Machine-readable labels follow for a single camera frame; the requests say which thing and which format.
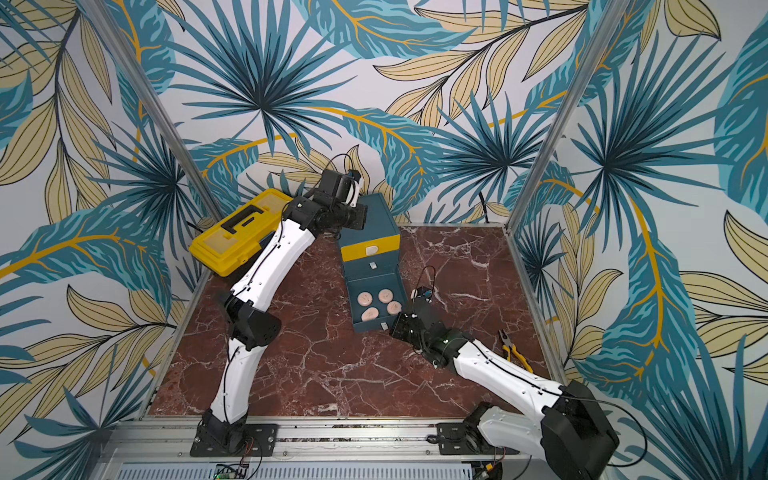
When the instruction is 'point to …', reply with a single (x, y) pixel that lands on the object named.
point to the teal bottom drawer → (375, 302)
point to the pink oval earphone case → (369, 313)
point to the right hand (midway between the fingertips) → (392, 320)
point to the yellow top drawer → (371, 248)
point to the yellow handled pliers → (510, 347)
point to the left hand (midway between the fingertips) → (362, 215)
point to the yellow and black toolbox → (237, 243)
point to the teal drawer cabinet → (380, 223)
